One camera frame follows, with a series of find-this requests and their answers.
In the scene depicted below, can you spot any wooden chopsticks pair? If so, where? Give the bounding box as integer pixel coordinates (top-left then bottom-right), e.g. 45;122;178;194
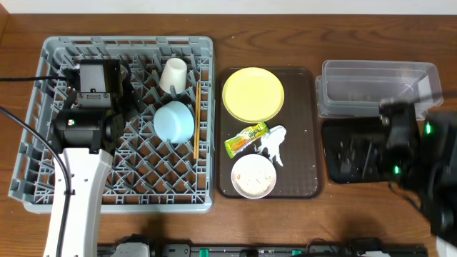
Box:
194;81;201;161

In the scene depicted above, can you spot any green pandan cake wrapper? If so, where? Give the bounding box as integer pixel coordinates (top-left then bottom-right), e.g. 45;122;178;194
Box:
224;122;269;158

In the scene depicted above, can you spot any white tissue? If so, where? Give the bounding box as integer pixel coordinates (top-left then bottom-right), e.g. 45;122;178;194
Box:
254;125;286;166

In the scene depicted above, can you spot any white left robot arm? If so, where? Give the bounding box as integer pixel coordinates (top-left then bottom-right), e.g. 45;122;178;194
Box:
44;59;143;256

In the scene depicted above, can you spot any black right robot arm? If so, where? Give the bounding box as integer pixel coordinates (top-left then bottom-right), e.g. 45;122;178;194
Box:
379;101;456;256

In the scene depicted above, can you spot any grey dishwasher rack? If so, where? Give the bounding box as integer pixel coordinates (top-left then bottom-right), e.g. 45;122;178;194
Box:
26;36;216;213

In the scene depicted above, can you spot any light blue bowl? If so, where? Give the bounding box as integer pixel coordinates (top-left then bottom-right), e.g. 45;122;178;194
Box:
153;101;195;143

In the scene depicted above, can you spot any black plastic bin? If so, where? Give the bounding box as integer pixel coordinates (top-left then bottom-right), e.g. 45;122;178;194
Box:
321;117;411;184

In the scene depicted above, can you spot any white plastic cup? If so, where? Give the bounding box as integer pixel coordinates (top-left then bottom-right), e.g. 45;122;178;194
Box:
159;58;187;94

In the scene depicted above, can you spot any clear plastic bin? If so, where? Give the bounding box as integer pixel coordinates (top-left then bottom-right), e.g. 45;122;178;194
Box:
316;60;443;120

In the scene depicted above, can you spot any dark brown serving tray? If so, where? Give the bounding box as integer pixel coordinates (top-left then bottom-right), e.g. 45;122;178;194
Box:
214;67;323;199

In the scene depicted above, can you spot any yellow plate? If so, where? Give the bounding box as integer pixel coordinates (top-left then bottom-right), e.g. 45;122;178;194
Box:
222;67;285;124

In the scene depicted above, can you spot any white bowl with food residue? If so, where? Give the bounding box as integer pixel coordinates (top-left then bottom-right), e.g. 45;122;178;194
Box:
231;154;277;199

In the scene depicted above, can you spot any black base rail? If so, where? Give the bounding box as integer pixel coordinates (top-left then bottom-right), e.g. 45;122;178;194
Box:
96;234;428;257

